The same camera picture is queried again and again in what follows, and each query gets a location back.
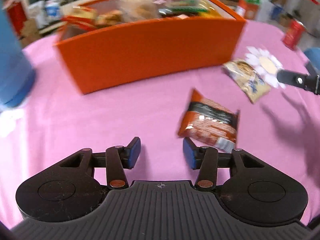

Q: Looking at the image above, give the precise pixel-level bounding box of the orange box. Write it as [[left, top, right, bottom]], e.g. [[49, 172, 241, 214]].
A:
[[53, 0, 247, 95]]

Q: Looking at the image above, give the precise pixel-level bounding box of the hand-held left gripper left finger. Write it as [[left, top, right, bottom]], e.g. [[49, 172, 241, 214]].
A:
[[59, 137, 141, 190]]

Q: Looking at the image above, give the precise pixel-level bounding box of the red soda can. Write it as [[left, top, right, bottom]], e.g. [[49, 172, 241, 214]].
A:
[[282, 20, 306, 51]]

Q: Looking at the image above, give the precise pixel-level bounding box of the white glass-door cabinet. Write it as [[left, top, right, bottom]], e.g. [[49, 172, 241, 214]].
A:
[[17, 0, 63, 33]]

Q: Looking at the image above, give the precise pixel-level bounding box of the beige snack packet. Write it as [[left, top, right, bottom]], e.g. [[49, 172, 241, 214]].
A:
[[222, 59, 272, 104]]

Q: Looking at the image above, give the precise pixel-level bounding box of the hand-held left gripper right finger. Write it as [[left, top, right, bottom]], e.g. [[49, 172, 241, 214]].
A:
[[182, 137, 266, 190]]

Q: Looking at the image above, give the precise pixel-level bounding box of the orange and black snack packet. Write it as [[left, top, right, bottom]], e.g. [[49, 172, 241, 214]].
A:
[[177, 89, 241, 154]]

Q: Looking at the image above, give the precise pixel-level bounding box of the red snack packet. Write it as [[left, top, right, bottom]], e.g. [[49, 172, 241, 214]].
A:
[[62, 6, 98, 32]]

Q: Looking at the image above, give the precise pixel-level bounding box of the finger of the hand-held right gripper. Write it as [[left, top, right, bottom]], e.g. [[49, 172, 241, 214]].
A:
[[276, 69, 320, 95]]

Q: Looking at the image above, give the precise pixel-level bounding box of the pink floral tablecloth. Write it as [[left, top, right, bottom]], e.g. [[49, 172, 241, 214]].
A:
[[0, 19, 320, 230]]

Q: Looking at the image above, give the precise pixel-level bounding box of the blue thermos flask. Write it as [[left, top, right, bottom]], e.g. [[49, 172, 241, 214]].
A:
[[0, 0, 36, 108]]

